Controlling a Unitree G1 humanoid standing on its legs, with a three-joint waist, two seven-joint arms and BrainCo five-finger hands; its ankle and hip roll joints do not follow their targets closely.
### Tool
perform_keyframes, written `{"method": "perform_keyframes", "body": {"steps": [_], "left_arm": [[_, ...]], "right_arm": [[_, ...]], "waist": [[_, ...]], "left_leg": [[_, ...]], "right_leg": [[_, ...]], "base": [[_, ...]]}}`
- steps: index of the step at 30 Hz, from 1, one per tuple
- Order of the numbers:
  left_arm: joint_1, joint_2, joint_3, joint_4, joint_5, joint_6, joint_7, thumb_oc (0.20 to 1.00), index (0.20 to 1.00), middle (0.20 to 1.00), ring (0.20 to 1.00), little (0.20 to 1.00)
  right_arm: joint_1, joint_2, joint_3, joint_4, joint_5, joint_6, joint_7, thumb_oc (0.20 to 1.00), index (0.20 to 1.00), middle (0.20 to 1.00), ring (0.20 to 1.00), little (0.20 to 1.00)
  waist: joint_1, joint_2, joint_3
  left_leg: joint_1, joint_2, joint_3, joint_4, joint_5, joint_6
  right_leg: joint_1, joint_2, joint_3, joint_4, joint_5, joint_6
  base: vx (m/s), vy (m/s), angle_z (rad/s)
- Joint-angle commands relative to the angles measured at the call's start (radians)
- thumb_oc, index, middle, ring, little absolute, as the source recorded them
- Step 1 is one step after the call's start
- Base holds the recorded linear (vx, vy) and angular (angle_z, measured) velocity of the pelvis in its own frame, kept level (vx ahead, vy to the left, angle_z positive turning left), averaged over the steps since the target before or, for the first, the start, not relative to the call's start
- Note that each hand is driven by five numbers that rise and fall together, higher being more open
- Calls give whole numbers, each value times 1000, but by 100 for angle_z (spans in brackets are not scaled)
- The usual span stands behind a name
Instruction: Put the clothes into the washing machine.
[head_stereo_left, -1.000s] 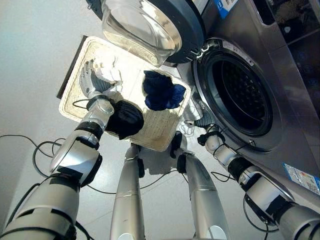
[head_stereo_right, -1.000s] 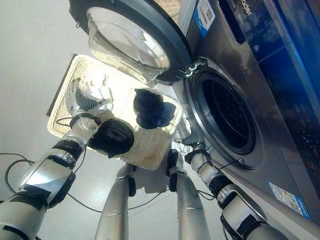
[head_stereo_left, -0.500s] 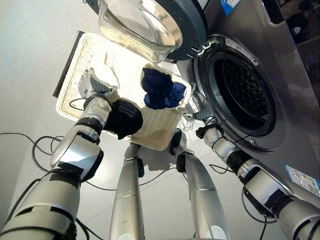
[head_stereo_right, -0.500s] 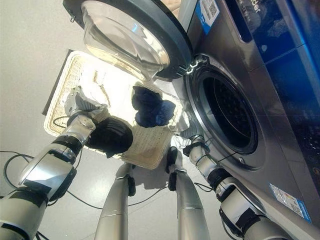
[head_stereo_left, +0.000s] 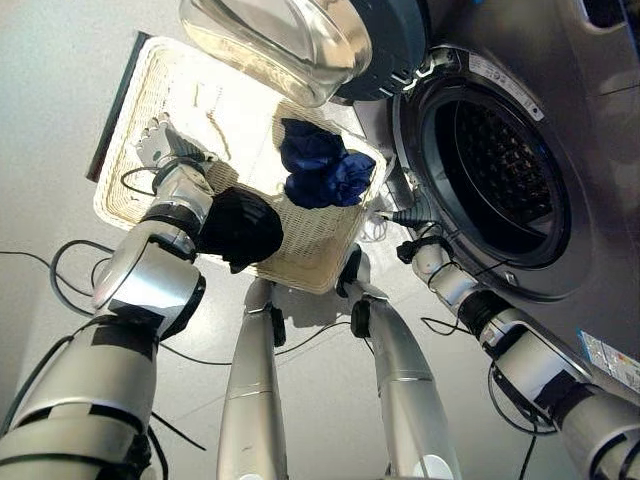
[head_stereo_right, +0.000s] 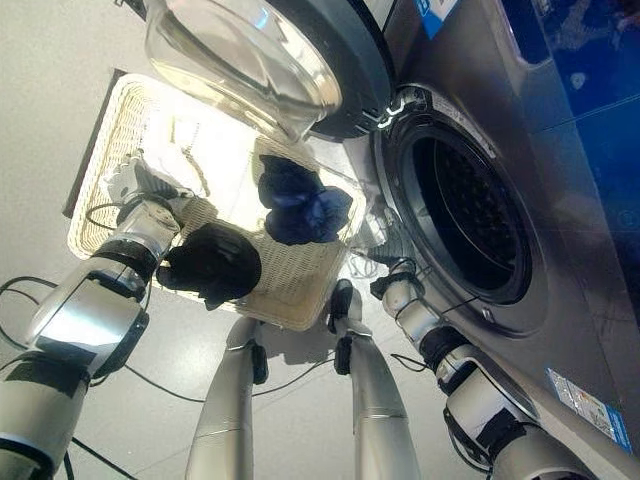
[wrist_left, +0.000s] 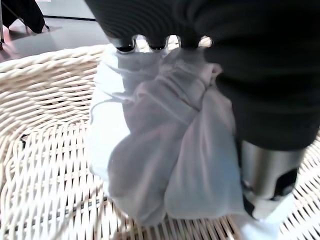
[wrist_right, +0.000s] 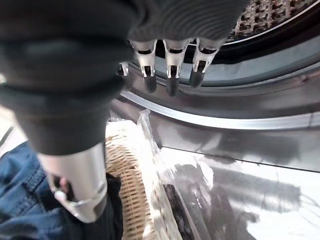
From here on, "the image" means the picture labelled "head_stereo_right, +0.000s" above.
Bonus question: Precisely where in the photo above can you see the perforated steel washer drum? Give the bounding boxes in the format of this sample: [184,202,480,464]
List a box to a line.
[407,134,526,296]

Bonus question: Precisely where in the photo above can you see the silver left robot leg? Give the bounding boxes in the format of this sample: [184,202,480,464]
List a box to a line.
[183,314,271,480]

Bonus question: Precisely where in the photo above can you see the blue energy label sticker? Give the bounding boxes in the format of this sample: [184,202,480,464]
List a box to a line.
[413,0,467,41]

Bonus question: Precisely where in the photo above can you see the round glass washing machine door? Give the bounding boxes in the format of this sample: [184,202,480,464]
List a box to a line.
[143,0,396,144]

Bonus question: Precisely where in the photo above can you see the silver front-load washing machine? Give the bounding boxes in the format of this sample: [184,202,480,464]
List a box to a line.
[344,0,640,480]

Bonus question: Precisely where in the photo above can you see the silver robot leg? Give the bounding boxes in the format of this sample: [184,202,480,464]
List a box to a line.
[326,278,422,480]
[183,314,271,480]

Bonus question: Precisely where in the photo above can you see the white garment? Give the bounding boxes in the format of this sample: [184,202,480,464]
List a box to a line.
[142,107,261,201]

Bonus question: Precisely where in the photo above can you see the black floor cable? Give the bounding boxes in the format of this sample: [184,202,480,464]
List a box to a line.
[0,277,337,480]

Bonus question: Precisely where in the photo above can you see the dark blue garment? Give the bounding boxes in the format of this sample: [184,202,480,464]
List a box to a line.
[257,153,354,246]

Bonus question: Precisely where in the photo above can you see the black garment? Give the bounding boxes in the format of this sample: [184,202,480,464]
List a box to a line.
[155,222,263,311]

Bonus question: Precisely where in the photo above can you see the silver right robot leg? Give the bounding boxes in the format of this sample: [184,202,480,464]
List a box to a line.
[326,278,422,480]

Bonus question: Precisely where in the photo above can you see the white woven laundry basket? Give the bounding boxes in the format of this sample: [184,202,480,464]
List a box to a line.
[66,73,369,332]

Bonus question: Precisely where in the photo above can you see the white and blue info sticker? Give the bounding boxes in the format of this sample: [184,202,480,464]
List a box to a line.
[544,367,634,455]

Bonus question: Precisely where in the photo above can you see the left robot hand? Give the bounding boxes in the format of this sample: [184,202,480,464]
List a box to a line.
[102,151,195,202]

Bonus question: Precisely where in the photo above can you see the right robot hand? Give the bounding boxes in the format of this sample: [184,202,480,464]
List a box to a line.
[355,197,420,300]

